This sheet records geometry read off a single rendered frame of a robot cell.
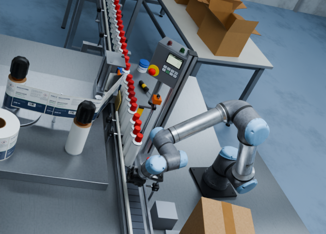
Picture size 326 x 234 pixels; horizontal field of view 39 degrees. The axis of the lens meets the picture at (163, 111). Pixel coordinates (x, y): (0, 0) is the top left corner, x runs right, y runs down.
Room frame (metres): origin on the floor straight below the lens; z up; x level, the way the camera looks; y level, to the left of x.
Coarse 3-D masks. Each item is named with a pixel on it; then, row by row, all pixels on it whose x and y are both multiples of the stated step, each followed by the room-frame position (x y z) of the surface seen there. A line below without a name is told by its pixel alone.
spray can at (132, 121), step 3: (135, 114) 1.90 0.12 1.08; (138, 114) 1.91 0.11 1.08; (132, 117) 1.89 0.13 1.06; (135, 117) 1.88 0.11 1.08; (138, 117) 1.89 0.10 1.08; (132, 120) 1.89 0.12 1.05; (135, 120) 1.89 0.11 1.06; (129, 123) 1.88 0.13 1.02; (132, 123) 1.88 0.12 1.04; (129, 126) 1.88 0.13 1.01; (126, 129) 1.89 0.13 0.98; (129, 129) 1.88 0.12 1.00; (126, 132) 1.88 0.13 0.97; (123, 135) 1.89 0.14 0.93; (126, 135) 1.88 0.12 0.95; (123, 138) 1.88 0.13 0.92; (123, 141) 1.88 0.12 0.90; (123, 144) 1.88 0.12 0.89
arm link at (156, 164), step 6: (156, 156) 1.46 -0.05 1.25; (162, 156) 1.50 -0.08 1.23; (144, 162) 1.48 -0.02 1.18; (150, 162) 1.43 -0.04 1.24; (156, 162) 1.44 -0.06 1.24; (162, 162) 1.46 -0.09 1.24; (144, 168) 1.45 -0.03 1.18; (150, 168) 1.42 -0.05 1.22; (156, 168) 1.42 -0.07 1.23; (162, 168) 1.44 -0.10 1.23; (144, 174) 1.46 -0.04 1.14; (150, 174) 1.44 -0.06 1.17; (156, 174) 1.45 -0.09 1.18
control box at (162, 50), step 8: (168, 40) 2.03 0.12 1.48; (160, 48) 1.97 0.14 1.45; (168, 48) 1.97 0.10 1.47; (176, 48) 1.99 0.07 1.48; (184, 48) 2.03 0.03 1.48; (160, 56) 1.96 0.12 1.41; (184, 56) 1.95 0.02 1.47; (152, 64) 1.97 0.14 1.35; (160, 64) 1.96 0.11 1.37; (168, 64) 1.95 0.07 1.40; (184, 64) 1.94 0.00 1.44; (160, 72) 1.96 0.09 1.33; (160, 80) 1.96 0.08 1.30; (168, 80) 1.95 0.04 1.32; (176, 80) 1.94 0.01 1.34
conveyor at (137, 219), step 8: (120, 168) 1.71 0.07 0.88; (128, 168) 1.73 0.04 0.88; (128, 184) 1.63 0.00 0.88; (128, 192) 1.58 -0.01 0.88; (136, 192) 1.60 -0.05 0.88; (136, 200) 1.56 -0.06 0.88; (136, 208) 1.51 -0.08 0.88; (136, 216) 1.46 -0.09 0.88; (136, 224) 1.42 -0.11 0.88; (128, 232) 1.36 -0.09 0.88; (136, 232) 1.38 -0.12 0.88; (144, 232) 1.40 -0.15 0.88
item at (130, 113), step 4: (132, 104) 1.96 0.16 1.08; (136, 104) 1.98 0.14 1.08; (128, 108) 1.98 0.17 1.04; (132, 108) 1.96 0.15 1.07; (136, 108) 1.97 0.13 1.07; (128, 112) 1.95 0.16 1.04; (132, 112) 1.96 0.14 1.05; (128, 116) 1.95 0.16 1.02; (132, 116) 1.95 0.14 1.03; (124, 120) 1.95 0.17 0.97; (128, 120) 1.95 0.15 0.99; (124, 124) 1.95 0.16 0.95; (120, 128) 1.96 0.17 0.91; (124, 128) 1.95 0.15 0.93; (120, 132) 1.95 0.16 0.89; (124, 132) 1.95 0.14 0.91
